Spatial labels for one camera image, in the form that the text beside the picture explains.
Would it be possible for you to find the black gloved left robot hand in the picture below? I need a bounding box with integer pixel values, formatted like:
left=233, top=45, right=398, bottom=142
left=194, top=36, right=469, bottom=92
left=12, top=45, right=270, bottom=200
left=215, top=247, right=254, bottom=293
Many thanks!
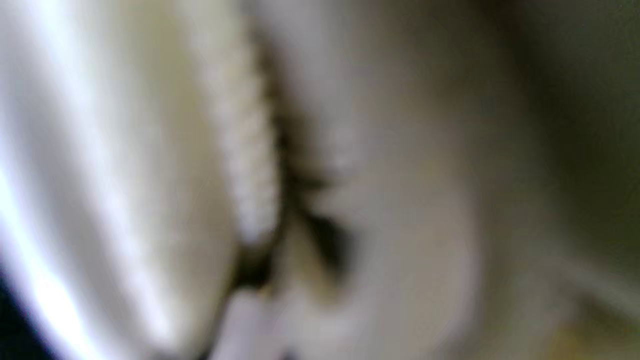
left=0, top=270, right=56, bottom=360

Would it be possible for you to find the cream white cosmetics bag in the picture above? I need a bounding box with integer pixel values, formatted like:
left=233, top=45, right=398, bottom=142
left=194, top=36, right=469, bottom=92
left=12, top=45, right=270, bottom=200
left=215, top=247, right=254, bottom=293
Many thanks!
left=0, top=0, right=640, bottom=360

